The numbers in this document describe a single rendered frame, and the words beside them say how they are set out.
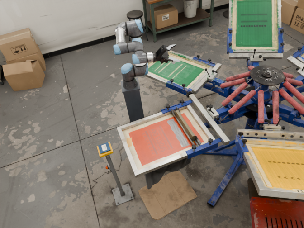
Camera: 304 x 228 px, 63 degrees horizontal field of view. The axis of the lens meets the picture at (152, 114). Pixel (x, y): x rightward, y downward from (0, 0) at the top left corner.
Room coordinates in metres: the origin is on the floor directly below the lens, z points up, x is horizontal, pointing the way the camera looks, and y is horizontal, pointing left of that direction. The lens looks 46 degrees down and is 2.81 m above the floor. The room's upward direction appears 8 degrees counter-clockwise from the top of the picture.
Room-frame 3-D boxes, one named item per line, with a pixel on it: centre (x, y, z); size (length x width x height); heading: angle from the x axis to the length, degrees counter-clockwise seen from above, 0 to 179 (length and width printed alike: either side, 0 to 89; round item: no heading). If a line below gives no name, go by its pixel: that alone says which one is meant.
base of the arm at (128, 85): (2.00, 0.18, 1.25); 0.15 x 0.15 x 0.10
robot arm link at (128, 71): (2.00, 0.17, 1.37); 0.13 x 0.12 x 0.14; 92
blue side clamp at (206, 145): (1.25, -0.40, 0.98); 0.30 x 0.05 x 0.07; 106
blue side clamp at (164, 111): (1.79, -0.25, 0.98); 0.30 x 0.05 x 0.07; 106
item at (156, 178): (1.24, -0.09, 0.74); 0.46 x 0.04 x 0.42; 106
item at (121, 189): (1.42, 0.49, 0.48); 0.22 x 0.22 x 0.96; 16
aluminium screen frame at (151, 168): (1.46, -0.09, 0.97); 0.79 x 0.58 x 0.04; 106
